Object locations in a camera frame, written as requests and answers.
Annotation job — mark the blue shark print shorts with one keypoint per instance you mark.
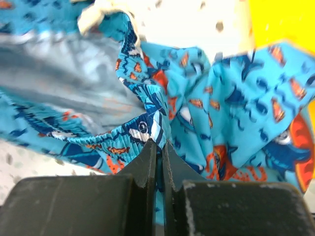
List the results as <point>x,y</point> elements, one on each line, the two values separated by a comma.
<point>79,85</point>

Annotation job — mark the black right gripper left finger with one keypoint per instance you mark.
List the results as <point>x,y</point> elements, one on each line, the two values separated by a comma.
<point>111,205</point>

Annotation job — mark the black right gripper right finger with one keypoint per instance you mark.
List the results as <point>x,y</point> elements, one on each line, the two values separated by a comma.
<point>194,206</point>

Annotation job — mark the yellow plastic tray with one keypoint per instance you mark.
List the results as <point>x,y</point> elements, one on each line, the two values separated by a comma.
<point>276,20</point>

